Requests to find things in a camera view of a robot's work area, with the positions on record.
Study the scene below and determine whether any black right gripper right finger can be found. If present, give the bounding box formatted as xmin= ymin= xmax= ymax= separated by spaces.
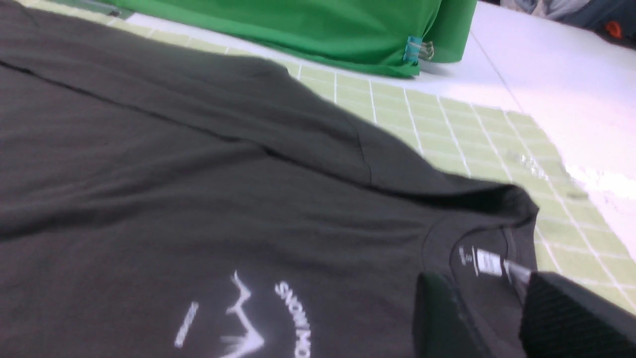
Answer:
xmin=519 ymin=271 xmax=636 ymax=358

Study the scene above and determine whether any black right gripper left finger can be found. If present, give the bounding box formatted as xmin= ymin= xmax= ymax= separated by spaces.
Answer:
xmin=413 ymin=272 xmax=485 ymax=358

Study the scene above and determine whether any dark gray long-sleeve top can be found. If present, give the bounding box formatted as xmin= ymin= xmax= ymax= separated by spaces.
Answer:
xmin=0 ymin=0 xmax=538 ymax=358

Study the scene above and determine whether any green checkered table mat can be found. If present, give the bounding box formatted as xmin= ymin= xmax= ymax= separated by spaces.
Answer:
xmin=22 ymin=0 xmax=636 ymax=311

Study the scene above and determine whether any green backdrop cloth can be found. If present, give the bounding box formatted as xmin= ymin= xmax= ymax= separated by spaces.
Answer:
xmin=110 ymin=0 xmax=477 ymax=79

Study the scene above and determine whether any dark clutter with orange object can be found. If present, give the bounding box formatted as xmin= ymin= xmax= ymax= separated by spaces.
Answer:
xmin=494 ymin=0 xmax=636 ymax=50

